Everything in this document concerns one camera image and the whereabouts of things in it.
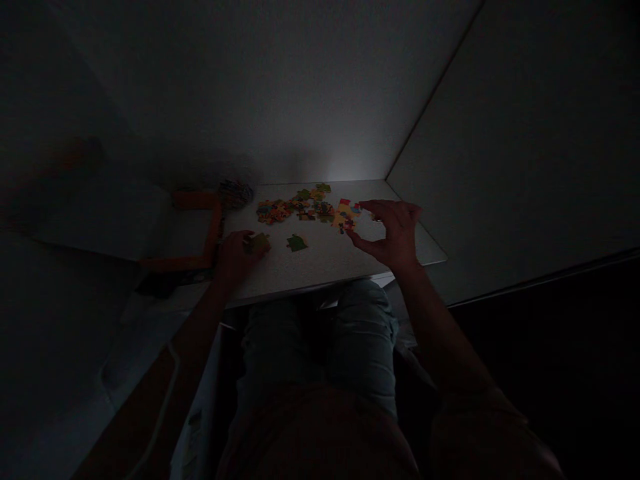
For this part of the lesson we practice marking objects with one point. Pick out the person's right hand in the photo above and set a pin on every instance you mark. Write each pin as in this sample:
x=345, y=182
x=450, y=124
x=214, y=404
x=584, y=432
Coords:
x=395, y=237

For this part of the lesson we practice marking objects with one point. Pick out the person's left hand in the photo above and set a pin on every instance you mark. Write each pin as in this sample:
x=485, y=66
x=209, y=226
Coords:
x=232, y=252

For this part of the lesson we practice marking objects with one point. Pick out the person's right index finger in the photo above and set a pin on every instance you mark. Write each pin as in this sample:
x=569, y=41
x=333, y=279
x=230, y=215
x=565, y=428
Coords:
x=376, y=204

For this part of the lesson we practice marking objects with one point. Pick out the person's right thumb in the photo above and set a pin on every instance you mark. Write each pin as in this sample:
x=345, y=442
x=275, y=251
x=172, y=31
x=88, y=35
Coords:
x=364, y=242

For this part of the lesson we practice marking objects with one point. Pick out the person's right fingers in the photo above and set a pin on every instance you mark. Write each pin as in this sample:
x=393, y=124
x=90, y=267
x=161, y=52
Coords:
x=382, y=216

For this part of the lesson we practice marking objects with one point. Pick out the person's left fingers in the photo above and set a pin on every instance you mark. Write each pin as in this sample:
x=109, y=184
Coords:
x=247, y=239

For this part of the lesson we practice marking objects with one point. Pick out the large green puzzle piece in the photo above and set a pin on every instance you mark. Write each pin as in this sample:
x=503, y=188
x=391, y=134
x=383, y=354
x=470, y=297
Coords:
x=260, y=242

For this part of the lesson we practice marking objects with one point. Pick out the yellow joined puzzle section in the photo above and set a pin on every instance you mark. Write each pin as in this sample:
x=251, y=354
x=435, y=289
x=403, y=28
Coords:
x=345, y=214

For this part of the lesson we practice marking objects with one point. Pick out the striped round container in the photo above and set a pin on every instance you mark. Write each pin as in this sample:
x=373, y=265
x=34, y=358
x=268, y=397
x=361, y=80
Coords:
x=234, y=192

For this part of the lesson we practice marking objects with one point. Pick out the small green puzzle piece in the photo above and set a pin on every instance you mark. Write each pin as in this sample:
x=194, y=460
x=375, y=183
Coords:
x=297, y=243

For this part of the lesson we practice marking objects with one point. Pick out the pile of colourful puzzle pieces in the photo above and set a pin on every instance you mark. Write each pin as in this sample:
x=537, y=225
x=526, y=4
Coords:
x=292, y=206

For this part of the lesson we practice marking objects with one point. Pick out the person's legs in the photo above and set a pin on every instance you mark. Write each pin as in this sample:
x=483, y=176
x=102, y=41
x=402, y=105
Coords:
x=320, y=340

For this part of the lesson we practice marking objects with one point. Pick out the person's body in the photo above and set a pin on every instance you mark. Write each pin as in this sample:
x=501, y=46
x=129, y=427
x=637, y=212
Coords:
x=320, y=435

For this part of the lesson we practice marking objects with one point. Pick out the orange puzzle frame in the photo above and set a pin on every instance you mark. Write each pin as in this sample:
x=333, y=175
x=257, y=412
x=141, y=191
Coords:
x=212, y=230

